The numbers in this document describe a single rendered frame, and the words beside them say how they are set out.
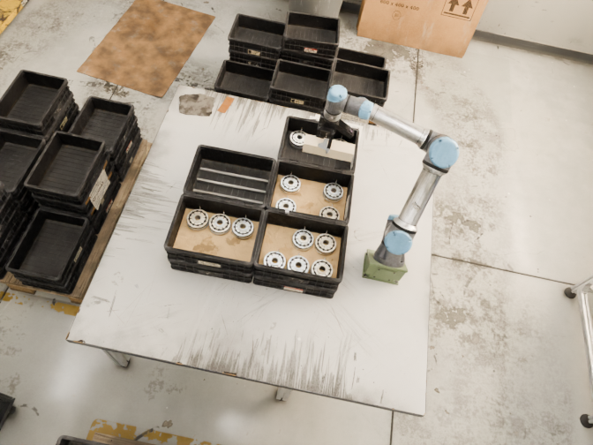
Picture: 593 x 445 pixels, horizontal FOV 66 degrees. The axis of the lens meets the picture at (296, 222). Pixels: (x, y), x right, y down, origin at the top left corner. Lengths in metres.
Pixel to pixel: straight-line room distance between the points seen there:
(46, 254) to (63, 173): 0.47
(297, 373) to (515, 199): 2.39
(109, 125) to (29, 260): 0.97
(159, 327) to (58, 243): 1.04
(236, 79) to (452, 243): 1.99
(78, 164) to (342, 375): 1.91
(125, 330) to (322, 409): 1.23
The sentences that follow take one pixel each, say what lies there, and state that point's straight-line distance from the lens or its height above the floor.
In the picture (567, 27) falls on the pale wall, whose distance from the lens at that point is 5.16.
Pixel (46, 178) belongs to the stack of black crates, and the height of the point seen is 0.49.
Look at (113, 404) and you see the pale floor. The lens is 2.89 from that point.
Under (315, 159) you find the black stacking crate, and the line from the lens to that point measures 2.49.
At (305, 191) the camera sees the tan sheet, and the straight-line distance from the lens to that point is 2.36.
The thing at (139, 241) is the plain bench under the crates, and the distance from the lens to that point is 2.39.
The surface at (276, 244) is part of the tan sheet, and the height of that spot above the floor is 0.83.
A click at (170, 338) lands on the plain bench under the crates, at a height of 0.70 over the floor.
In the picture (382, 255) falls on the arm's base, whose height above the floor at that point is 0.87.
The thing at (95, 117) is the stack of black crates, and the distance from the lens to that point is 3.35.
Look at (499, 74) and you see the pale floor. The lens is 4.81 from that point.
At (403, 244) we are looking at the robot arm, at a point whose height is 1.08.
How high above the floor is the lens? 2.78
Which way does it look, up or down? 60 degrees down
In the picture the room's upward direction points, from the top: 12 degrees clockwise
